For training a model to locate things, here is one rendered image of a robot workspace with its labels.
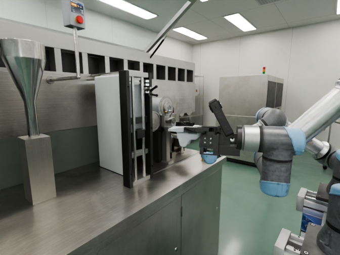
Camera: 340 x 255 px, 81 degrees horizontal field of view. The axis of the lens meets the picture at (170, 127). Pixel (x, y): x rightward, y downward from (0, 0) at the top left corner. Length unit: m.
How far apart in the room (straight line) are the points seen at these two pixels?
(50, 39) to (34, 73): 0.38
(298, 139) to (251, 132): 0.11
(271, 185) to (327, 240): 0.36
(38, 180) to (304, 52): 5.39
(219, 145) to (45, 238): 0.60
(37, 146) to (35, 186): 0.16
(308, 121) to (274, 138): 0.18
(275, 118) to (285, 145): 0.54
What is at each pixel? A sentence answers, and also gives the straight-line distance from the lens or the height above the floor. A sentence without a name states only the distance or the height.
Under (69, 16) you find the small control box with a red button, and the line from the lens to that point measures 0.98.
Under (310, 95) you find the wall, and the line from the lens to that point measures 5.51.
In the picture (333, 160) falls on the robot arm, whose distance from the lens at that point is 1.37.
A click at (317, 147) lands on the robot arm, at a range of 1.39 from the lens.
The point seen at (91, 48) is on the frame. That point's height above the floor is 1.61.
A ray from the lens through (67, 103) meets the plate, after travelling 1.27.
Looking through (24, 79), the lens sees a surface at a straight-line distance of 0.93.
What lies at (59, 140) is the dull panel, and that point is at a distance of 1.27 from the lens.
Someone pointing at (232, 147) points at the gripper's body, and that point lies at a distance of 0.60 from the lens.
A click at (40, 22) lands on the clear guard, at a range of 1.27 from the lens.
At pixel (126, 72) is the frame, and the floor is 1.43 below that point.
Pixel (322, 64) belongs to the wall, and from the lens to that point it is 5.54.
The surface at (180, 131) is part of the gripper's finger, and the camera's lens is 0.58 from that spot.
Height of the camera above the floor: 1.34
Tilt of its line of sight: 10 degrees down
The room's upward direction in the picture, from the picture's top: straight up
